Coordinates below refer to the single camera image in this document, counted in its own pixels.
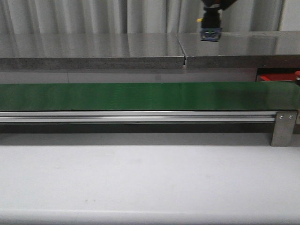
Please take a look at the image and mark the left grey stone slab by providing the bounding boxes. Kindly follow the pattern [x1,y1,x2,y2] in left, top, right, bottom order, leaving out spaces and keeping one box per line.
[0,33,185,70]

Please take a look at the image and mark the green conveyor belt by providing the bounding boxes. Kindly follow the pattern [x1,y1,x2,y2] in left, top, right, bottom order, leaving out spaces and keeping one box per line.
[0,82,300,111]

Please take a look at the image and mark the right grey stone slab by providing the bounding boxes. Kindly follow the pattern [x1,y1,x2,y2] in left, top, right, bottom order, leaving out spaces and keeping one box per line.
[178,31,300,69]

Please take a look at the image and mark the aluminium conveyor side rail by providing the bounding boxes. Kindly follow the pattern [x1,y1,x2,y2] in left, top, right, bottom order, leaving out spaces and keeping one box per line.
[0,111,277,123]

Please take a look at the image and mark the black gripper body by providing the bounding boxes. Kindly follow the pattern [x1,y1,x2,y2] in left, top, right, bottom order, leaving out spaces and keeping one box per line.
[202,0,237,10]

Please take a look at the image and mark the steel conveyor support bracket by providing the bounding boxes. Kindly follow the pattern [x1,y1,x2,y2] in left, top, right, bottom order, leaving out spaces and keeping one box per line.
[270,111,297,147]

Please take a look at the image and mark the red plastic tray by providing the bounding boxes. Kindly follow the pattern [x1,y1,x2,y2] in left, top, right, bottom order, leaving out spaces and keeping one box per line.
[256,73,297,82]

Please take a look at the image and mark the grey pleated curtain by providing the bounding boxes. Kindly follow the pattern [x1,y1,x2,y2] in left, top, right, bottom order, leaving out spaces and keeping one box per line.
[0,0,284,34]

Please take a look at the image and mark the grey stone slab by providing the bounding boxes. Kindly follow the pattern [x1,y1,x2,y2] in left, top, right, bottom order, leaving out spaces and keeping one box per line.
[0,33,185,70]
[178,31,300,69]

